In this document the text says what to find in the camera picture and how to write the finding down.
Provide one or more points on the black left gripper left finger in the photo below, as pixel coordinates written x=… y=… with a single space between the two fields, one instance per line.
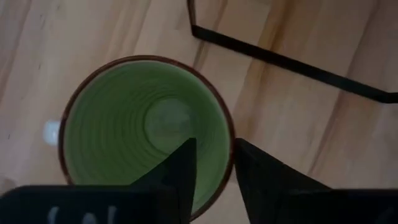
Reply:
x=177 y=180

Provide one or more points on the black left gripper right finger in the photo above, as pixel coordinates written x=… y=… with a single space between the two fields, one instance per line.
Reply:
x=267 y=186

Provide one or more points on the wooden shelf riser black legs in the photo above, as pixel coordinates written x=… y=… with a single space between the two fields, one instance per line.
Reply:
x=280 y=60

